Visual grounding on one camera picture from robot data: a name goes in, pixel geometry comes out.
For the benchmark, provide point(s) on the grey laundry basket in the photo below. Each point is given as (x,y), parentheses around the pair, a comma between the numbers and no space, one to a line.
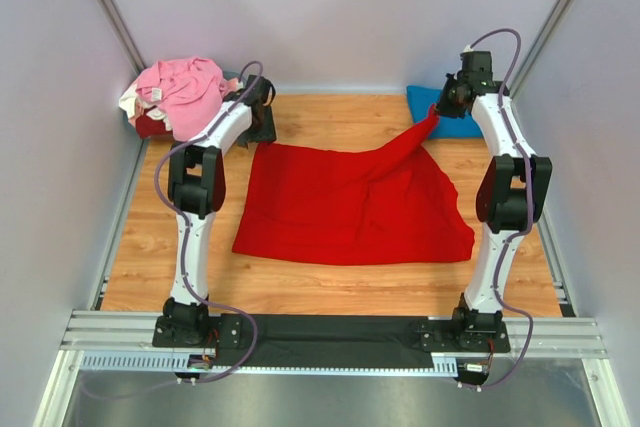
(231,74)

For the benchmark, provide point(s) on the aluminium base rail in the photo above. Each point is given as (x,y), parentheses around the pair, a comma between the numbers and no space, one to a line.
(123,341)

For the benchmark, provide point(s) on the dark red garment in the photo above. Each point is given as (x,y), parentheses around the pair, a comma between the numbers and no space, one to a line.
(147,127)

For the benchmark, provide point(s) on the light pink garment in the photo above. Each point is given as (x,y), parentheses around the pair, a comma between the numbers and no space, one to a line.
(228,86)

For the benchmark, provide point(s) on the red t shirt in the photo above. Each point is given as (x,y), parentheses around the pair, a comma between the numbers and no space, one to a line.
(389,205)

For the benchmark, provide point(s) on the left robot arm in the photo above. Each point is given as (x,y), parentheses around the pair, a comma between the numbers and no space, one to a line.
(196,191)

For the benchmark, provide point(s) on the folded blue t shirt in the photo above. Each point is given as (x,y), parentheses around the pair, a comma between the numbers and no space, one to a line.
(420,99)

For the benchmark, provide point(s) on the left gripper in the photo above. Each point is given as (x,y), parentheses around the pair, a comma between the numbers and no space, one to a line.
(266,135)

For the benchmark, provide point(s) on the white cream garment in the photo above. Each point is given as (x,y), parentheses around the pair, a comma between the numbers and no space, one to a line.
(132,104)

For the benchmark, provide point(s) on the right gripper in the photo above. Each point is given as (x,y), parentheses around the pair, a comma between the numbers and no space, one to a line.
(442,108)

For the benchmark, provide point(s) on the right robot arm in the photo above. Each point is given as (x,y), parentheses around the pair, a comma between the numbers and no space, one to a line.
(509,201)

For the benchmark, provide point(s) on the pink t shirt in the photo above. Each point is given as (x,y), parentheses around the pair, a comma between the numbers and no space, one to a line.
(187,90)

